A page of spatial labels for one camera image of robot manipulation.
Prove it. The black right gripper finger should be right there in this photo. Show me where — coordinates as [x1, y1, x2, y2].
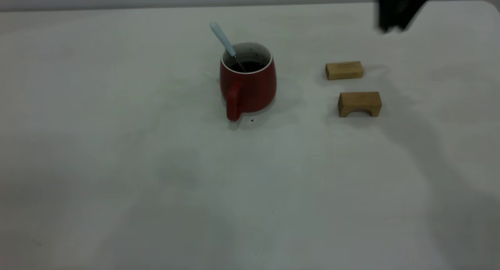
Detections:
[376, 0, 407, 33]
[396, 0, 442, 31]

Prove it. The spoon with light blue handle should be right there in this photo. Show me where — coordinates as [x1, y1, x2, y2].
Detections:
[210, 21, 246, 72]

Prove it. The arched wooden block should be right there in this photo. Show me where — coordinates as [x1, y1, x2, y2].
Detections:
[337, 91, 382, 118]

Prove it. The flat rectangular wooden block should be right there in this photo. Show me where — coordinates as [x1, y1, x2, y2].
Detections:
[325, 61, 364, 81]

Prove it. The red ceramic cup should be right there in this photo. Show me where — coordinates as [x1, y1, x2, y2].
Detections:
[220, 41, 277, 122]

